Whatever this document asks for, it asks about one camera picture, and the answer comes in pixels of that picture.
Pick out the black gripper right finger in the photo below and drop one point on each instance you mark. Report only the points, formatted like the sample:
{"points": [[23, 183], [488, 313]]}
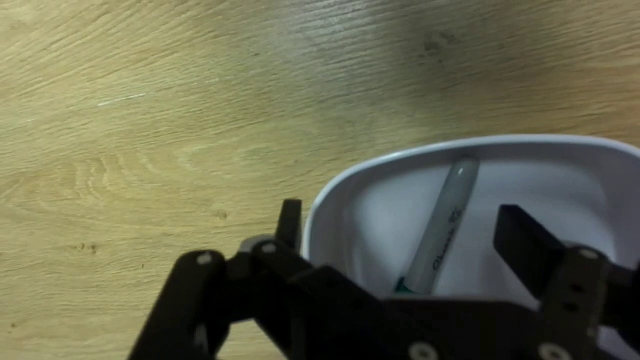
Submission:
{"points": [[573, 293]]}

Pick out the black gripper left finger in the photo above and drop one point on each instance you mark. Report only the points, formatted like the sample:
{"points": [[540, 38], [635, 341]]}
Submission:
{"points": [[200, 300]]}

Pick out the green capped white marker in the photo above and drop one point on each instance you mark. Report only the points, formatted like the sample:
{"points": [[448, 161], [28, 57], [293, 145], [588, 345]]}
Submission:
{"points": [[443, 226]]}

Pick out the white bowl with yellow print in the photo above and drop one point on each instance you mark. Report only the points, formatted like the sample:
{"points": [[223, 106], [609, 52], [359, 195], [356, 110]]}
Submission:
{"points": [[373, 213]]}

